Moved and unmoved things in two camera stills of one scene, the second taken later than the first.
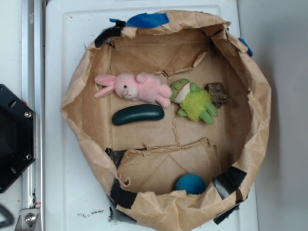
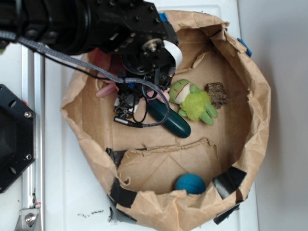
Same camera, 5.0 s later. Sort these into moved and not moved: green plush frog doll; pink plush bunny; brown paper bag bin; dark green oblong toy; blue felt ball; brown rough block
Moved: dark green oblong toy; pink plush bunny
Not moved: brown paper bag bin; brown rough block; green plush frog doll; blue felt ball
